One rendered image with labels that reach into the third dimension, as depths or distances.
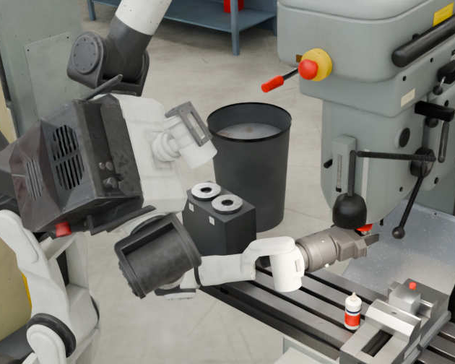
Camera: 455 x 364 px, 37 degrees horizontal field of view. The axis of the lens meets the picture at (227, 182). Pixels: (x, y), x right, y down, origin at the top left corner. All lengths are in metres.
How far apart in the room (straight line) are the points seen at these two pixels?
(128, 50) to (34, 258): 0.55
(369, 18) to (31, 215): 0.77
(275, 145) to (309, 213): 0.62
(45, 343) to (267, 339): 1.59
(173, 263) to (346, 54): 0.52
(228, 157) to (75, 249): 1.98
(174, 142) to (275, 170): 2.34
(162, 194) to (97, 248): 2.54
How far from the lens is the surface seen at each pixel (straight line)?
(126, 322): 3.37
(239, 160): 3.59
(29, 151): 1.42
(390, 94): 1.38
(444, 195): 2.03
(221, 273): 1.63
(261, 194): 3.72
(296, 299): 1.94
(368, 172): 1.52
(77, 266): 1.78
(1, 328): 3.37
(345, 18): 1.27
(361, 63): 1.28
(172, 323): 3.33
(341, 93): 1.44
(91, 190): 1.25
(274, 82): 1.37
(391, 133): 1.48
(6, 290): 3.29
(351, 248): 1.67
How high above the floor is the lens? 2.23
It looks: 31 degrees down
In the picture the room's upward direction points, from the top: 3 degrees counter-clockwise
